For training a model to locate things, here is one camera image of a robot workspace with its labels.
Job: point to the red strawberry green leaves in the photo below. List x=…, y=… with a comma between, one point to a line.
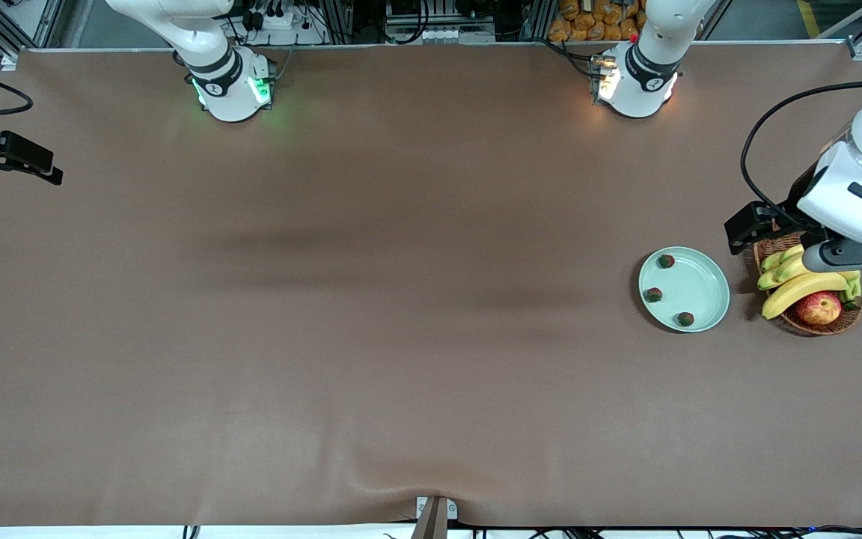
x=685, y=319
x=653, y=294
x=665, y=260

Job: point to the black equipment rack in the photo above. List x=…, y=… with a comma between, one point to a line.
x=371, y=19

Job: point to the brown table mat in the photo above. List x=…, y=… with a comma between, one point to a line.
x=401, y=412

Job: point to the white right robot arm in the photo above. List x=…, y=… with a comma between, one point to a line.
x=214, y=75

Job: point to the greenish yellow banana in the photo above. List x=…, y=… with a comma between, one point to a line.
x=781, y=258

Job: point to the brown wicker basket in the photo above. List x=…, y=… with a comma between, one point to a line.
x=789, y=323

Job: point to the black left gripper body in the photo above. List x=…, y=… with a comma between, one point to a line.
x=796, y=211

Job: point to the white power strip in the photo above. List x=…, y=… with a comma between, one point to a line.
x=281, y=19

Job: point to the aluminium frame rail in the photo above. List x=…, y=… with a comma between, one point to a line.
x=859, y=46
x=8, y=60

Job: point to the white terminal block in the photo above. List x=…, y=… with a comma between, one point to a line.
x=442, y=34

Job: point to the pale green round plate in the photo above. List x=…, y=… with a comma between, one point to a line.
x=697, y=288

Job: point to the metal table clamp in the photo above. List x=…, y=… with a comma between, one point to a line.
x=435, y=516

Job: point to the orange bread pile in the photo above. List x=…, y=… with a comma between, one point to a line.
x=588, y=22

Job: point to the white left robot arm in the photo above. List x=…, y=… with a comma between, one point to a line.
x=644, y=75

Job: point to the large yellow banana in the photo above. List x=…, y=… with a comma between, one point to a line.
x=805, y=288
x=779, y=275

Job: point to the red apple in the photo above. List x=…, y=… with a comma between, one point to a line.
x=818, y=308

